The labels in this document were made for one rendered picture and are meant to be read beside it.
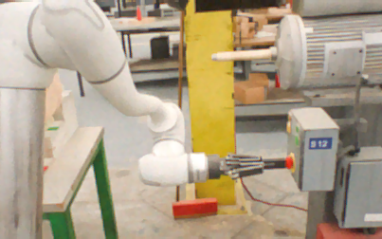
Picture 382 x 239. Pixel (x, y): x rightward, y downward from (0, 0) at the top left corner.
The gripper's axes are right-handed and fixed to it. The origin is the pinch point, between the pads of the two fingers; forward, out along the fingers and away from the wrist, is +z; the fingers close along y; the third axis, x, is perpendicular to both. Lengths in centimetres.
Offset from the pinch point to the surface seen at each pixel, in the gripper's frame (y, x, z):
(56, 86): -24, 22, -71
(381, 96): -14.7, 14.2, 37.1
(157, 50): -501, -62, -77
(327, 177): 8.1, -0.9, 13.3
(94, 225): -103, -96, -94
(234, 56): -25.3, 28.1, -8.3
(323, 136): 8.2, 12.2, 11.4
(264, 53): -25.3, 28.4, 1.9
